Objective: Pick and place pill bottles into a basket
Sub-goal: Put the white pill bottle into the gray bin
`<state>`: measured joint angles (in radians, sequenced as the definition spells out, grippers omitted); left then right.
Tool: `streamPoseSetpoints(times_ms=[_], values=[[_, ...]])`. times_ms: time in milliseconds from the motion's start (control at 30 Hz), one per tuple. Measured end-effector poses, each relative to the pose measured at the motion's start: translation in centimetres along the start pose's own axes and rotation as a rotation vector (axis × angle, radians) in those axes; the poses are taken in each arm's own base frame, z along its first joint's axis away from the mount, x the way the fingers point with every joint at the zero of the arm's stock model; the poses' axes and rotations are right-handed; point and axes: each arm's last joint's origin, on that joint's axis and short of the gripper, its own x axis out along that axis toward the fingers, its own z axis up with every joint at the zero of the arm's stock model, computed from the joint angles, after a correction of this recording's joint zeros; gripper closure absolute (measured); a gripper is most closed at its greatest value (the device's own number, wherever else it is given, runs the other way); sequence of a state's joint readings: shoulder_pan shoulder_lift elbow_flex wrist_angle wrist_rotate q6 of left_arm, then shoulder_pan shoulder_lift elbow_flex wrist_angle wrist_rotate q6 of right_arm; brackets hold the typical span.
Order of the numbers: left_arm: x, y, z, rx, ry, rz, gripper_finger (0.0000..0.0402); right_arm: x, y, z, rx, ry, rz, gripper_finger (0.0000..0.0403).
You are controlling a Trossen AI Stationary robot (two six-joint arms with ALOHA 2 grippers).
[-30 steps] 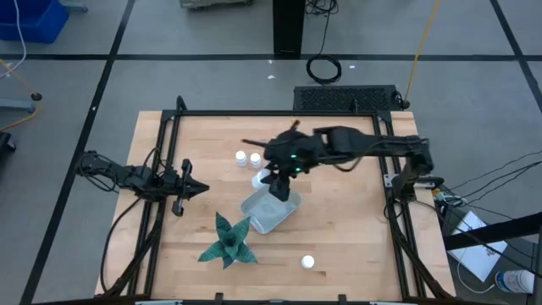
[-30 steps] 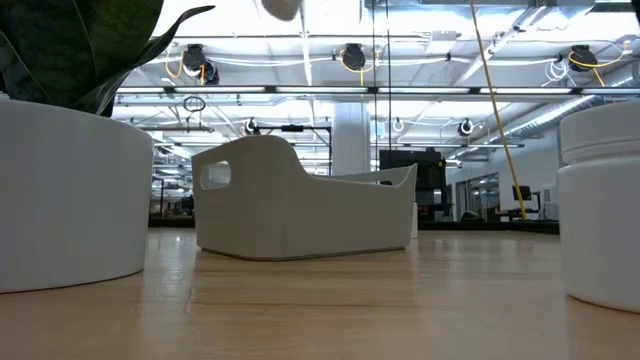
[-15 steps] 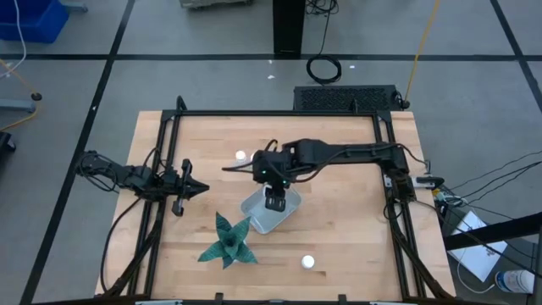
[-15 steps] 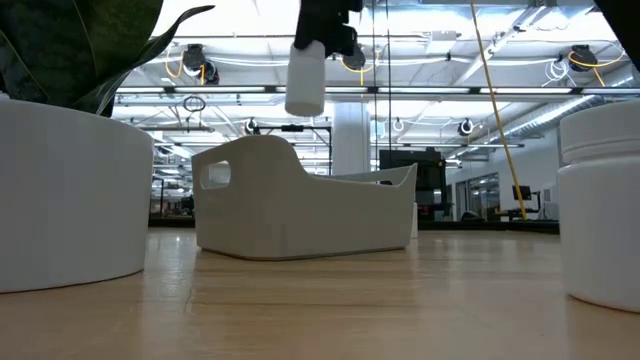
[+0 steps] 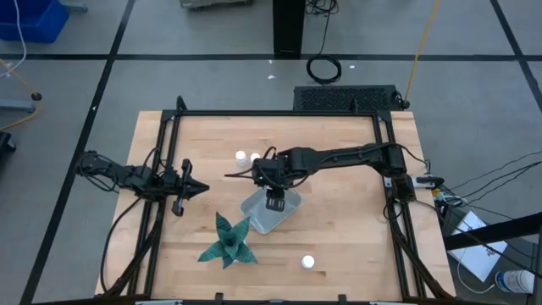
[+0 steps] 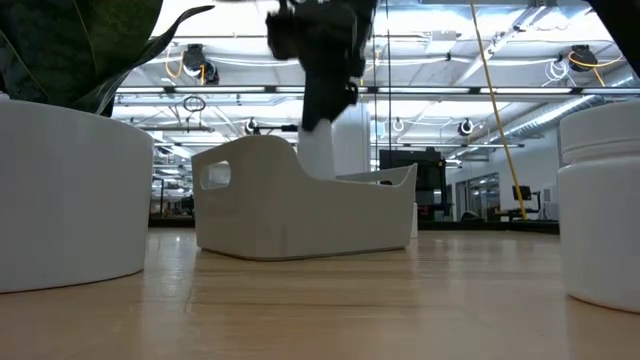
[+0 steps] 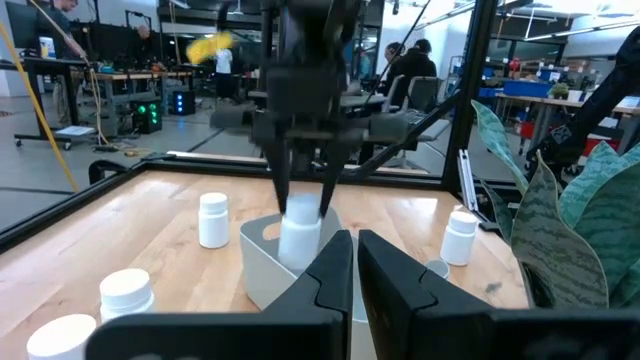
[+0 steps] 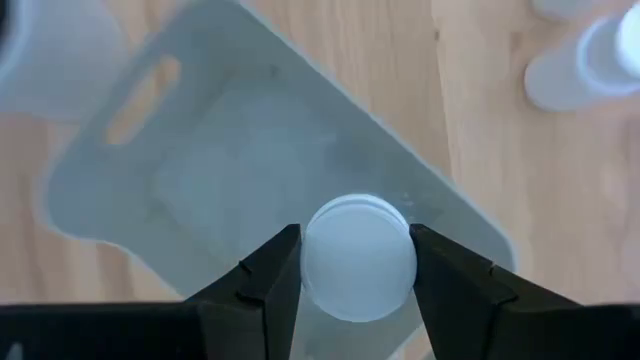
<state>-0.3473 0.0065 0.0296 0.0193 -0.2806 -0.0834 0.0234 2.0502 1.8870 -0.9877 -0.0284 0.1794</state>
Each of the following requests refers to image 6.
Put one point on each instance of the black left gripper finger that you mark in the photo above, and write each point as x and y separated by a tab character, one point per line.
352	90
320	100

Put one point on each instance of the large white pill bottle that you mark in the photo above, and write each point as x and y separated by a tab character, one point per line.
600	220

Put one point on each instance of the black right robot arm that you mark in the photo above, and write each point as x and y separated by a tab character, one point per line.
625	25

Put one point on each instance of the black machine cabinet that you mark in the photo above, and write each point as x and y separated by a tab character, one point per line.
430	185

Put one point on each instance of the yellow slanted pole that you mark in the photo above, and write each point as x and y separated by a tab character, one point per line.
495	105

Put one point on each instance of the black monitor on stand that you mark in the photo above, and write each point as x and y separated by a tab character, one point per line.
523	194

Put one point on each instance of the dark green leafy plant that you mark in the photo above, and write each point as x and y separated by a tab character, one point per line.
60	45

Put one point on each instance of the white round plant pot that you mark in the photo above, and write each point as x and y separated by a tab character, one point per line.
70	200

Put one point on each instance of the long ceiling light rail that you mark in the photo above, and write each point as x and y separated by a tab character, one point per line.
450	90

